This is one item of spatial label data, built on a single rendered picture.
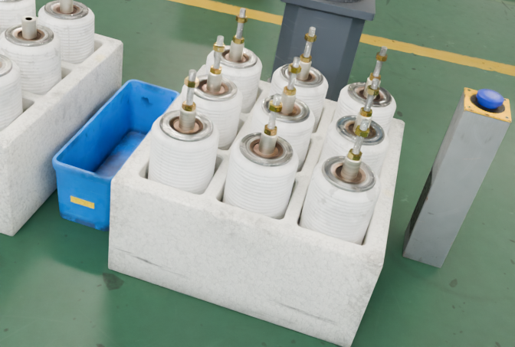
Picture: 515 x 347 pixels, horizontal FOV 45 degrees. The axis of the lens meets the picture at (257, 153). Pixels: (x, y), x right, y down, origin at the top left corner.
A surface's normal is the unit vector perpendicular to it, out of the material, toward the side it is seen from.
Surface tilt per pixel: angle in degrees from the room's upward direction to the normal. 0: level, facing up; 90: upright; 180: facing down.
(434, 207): 90
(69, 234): 0
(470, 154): 90
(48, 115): 90
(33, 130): 90
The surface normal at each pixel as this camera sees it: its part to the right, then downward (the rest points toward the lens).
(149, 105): -0.25, 0.50
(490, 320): 0.16, -0.80
